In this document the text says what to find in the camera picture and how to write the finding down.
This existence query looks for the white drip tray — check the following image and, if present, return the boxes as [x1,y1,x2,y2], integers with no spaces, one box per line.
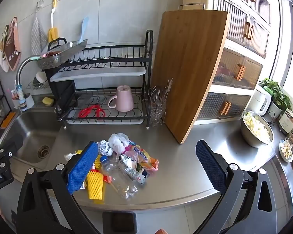
[49,67,147,83]
[63,118,145,125]

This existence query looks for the wire soap basket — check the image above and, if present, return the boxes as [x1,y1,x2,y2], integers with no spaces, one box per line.
[26,77,49,90]

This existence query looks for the wooden cutting board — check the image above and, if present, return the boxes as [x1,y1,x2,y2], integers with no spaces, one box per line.
[150,10,231,145]

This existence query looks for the light blue spatula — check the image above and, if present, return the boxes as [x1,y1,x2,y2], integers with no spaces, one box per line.
[78,17,90,44]

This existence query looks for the steel mixing bowl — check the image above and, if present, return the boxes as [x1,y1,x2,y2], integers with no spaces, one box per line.
[241,110,275,148]

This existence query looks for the cream hanging cloth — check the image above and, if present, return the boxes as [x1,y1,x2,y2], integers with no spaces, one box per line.
[0,24,10,73]

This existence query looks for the grey striped hanging cloth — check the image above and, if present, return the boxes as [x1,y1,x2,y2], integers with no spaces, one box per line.
[30,12,48,56]

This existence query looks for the crumpled foil ball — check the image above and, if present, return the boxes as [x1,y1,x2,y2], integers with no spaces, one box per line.
[97,140,113,156]

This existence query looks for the white blue crumpled wrapper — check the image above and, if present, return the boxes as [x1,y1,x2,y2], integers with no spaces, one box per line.
[120,155,150,184]

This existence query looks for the black handled kitchen knife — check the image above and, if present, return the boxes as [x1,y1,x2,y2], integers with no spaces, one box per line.
[56,97,93,122]

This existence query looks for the pink cup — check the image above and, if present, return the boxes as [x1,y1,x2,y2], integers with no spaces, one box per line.
[108,85,135,113]

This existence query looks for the colourful candy packet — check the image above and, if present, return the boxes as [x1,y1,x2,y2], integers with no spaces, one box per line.
[128,141,160,171]

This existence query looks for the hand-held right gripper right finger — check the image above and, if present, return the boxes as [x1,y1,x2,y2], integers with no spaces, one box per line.
[194,140,277,234]

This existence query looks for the crumpled white plastic bag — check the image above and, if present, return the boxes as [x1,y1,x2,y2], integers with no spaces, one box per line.
[108,133,130,154]

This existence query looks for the red snack wrapper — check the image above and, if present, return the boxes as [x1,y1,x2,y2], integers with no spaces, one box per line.
[90,169,113,184]

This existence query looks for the black wire dish rack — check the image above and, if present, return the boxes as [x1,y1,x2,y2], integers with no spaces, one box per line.
[45,30,154,130]

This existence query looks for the beige storage cabinet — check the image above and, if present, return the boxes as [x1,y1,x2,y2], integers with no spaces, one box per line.
[183,0,271,125]

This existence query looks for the yellow bottle brush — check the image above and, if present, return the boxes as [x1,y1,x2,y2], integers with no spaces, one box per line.
[48,0,60,43]

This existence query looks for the white electric kettle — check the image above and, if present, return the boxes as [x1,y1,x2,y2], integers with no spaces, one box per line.
[247,85,272,116]

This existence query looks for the yellow foam net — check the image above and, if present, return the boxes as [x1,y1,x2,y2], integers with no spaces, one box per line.
[86,155,106,201]

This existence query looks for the steel sink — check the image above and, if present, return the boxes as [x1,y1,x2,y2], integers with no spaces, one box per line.
[0,102,64,173]

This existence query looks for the green potted plant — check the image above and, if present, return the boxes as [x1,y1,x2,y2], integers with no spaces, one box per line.
[260,78,292,116]

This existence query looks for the steel colander basket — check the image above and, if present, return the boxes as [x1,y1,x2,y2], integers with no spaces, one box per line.
[35,39,89,70]

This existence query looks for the chopped cabbage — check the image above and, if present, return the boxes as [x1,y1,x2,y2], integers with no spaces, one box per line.
[243,112,271,142]

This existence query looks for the glass cutlery holder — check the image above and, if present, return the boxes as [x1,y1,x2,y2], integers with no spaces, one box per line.
[150,101,167,127]

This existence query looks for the clear plastic bottle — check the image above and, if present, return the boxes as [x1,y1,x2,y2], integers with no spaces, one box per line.
[99,155,139,199]

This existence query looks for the crumpled white tissue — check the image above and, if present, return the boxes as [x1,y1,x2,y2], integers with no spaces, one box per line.
[65,151,82,162]

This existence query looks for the bunch of steel cutlery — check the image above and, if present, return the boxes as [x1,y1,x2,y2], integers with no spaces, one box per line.
[148,78,174,104]

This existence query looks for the steel flexible faucet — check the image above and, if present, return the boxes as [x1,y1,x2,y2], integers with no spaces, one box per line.
[16,55,43,108]

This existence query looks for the white canister brown label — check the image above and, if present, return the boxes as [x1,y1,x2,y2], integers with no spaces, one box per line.
[278,108,293,134]

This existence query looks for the red handled scissors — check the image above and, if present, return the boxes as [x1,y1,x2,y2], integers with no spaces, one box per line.
[78,104,106,119]

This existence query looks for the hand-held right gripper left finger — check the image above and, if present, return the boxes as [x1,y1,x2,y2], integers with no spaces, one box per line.
[16,141,102,234]

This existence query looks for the white holder cup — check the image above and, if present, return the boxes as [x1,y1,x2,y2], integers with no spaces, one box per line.
[13,93,35,109]

